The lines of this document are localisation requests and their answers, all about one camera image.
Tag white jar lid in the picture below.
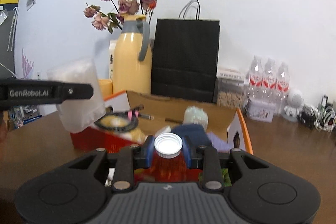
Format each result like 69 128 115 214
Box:
154 133 183 159

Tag black cable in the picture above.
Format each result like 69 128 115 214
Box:
93 104 156 133

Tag clear plastic container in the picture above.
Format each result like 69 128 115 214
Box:
47 58 106 133

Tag navy blue pouch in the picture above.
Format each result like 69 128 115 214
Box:
171 124 212 147

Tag yellow plush toy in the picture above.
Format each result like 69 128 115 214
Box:
94 114 147 144

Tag mint knitted ball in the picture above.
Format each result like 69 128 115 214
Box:
183 106 209 130

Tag red orange cardboard box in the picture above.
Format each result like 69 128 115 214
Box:
71 91 253 153

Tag yellow ceramic mug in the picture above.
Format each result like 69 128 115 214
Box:
98 79 113 98

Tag clear jar of nuts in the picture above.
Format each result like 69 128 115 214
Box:
217 68 245 109

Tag grey refrigerator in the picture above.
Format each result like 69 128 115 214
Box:
0 0 19 79

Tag water bottle left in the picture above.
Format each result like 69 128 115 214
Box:
247 56 264 100

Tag water bottle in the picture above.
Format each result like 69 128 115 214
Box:
262 58 277 103
247 56 264 100
276 62 290 115

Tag yellow thermos jug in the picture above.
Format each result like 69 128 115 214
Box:
112 15 152 94

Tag black paper bag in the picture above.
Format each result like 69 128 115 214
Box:
151 0 220 103

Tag water bottle middle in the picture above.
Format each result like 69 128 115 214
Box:
262 58 277 103

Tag white milk carton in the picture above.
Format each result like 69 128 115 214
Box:
109 40 117 80

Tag white astronaut figurine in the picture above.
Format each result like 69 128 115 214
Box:
281 89 303 122

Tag water bottle right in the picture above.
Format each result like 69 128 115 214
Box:
276 62 290 115

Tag tangled white cables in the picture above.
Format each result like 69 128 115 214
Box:
299 94 336 132

